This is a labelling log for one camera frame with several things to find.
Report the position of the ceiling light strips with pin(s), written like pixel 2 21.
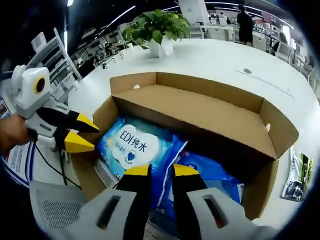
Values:
pixel 120 16

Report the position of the small black table item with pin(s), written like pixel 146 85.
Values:
pixel 104 65

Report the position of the dark blue tissue pack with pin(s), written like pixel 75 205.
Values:
pixel 215 172

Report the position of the green plant in white pot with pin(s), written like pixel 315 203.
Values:
pixel 157 27

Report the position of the white printed carton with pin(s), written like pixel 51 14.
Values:
pixel 157 227

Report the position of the person's left hand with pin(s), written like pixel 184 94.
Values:
pixel 12 132

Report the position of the silver grey small box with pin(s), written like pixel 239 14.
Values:
pixel 106 173

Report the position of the green black printed packet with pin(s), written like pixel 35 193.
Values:
pixel 297 180

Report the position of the small white cup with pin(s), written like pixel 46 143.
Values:
pixel 121 54

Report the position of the grey mesh office chair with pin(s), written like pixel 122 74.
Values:
pixel 57 207

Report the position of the light blue soft wipes pack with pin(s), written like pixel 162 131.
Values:
pixel 135 147

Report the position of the white metal shelf rack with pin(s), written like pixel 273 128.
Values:
pixel 57 65

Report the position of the round table grommet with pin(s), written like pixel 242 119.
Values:
pixel 247 71

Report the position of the brown cardboard shoe box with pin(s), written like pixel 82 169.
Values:
pixel 200 110

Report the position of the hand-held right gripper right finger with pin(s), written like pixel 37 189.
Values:
pixel 200 217

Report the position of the white office chairs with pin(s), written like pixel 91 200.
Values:
pixel 285 51

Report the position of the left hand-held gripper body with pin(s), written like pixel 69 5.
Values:
pixel 27 95

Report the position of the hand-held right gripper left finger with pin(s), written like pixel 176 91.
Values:
pixel 110 215

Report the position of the white device on rack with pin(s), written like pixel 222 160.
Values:
pixel 38 42

